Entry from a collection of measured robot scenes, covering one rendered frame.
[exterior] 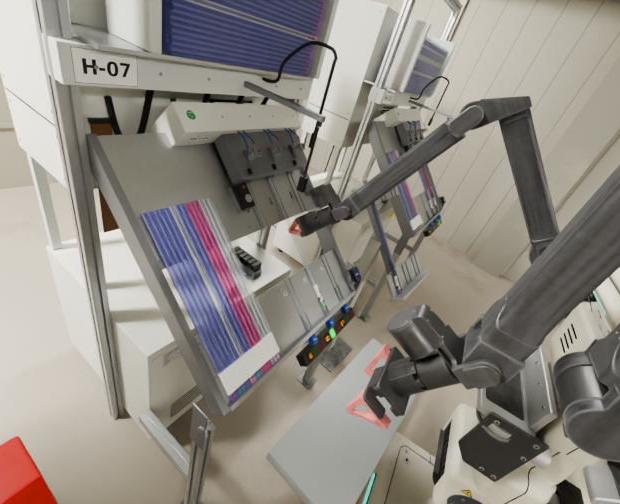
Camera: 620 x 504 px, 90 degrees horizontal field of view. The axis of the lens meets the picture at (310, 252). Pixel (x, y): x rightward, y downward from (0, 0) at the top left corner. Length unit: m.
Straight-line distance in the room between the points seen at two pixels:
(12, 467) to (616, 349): 0.91
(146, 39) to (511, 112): 0.74
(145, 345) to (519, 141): 1.12
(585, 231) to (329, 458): 0.83
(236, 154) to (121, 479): 1.27
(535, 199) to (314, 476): 0.86
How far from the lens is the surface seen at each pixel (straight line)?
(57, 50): 0.77
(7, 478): 0.82
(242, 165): 0.96
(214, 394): 0.85
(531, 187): 0.84
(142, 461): 1.61
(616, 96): 3.53
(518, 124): 0.81
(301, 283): 1.07
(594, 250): 0.42
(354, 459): 1.05
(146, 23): 0.80
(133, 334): 1.14
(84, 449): 1.67
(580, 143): 3.52
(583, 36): 3.72
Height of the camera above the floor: 1.50
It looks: 34 degrees down
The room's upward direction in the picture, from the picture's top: 19 degrees clockwise
